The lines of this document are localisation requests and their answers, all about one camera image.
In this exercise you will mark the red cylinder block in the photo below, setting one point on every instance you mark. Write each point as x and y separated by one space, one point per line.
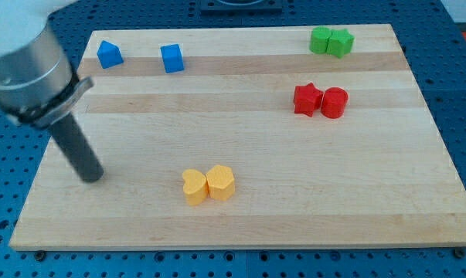
334 102

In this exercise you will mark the blue cube block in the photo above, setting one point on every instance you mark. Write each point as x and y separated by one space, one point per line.
172 58

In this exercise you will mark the yellow hexagon block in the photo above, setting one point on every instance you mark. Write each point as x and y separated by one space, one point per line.
221 182

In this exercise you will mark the yellow heart block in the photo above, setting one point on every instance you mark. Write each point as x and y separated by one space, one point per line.
195 186

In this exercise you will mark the red star block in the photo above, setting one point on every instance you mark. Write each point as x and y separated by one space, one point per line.
307 99

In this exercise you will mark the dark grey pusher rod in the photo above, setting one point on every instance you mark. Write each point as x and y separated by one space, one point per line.
69 137

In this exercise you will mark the blue pentagon house block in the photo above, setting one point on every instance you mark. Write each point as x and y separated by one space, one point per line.
109 55

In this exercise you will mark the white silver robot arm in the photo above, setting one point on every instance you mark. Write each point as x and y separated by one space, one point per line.
38 85

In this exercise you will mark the green star block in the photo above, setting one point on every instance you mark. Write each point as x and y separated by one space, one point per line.
340 43

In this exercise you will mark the light wooden board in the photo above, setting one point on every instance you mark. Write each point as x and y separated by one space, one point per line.
379 176

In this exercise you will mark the green cylinder block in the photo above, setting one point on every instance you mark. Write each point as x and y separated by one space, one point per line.
319 39

